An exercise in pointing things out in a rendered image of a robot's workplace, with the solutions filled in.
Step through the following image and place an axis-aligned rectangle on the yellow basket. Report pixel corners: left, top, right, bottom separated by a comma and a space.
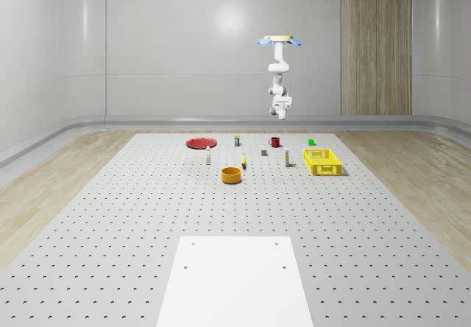
302, 148, 344, 177

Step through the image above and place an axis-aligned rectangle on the red plate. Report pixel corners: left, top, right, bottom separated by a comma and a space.
185, 137, 219, 151

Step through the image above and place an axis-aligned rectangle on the white board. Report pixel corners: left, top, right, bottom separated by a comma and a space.
155, 236, 315, 327

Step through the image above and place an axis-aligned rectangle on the yellow bowl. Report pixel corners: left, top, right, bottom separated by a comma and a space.
221, 166, 243, 186

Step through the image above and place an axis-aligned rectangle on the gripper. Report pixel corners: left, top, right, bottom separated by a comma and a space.
272, 94, 294, 110

